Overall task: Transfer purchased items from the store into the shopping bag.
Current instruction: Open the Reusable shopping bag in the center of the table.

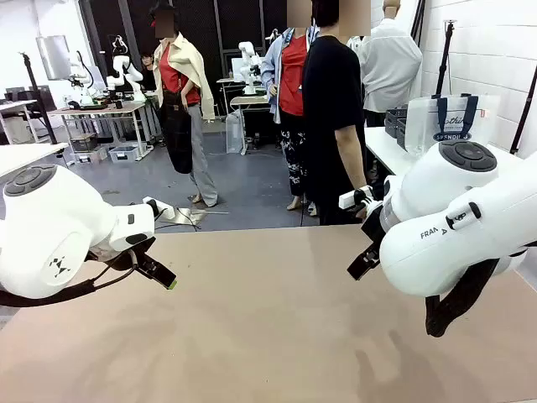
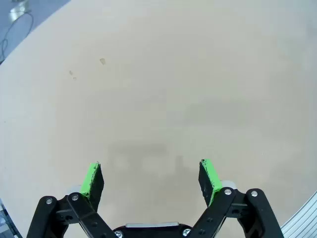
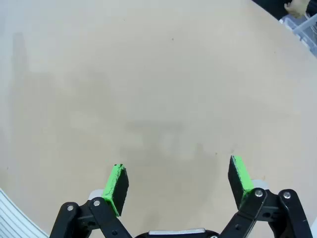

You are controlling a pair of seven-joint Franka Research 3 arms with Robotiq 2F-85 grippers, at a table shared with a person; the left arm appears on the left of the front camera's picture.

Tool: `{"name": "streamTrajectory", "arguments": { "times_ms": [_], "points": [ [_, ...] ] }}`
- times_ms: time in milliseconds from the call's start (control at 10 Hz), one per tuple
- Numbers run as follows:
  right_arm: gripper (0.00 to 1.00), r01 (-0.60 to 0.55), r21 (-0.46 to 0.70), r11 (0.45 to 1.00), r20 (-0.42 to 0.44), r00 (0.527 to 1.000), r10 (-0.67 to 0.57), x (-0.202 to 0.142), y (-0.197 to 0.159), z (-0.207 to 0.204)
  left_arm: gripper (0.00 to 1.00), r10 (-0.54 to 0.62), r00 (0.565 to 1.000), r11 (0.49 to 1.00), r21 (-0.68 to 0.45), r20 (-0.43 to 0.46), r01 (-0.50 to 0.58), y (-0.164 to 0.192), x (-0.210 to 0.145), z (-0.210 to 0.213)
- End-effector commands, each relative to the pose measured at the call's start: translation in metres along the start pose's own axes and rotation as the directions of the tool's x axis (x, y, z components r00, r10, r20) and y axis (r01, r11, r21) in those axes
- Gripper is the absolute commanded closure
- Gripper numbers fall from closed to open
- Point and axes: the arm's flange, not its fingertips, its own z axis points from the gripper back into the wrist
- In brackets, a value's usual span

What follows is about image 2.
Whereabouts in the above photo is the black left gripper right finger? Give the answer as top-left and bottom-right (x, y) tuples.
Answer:
(190, 158), (285, 238)

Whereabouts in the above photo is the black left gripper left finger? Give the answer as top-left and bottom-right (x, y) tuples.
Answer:
(26, 162), (117, 238)

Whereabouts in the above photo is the aluminium profile rail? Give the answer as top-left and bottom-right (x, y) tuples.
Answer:
(281, 189), (317, 238)

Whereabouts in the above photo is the grey metal frame part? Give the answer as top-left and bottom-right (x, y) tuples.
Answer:
(0, 198), (19, 238)

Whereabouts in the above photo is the thin black floor cable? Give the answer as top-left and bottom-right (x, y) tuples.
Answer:
(0, 11), (35, 62)

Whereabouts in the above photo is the silver metal bracket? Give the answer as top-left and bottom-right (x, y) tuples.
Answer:
(8, 0), (32, 22)

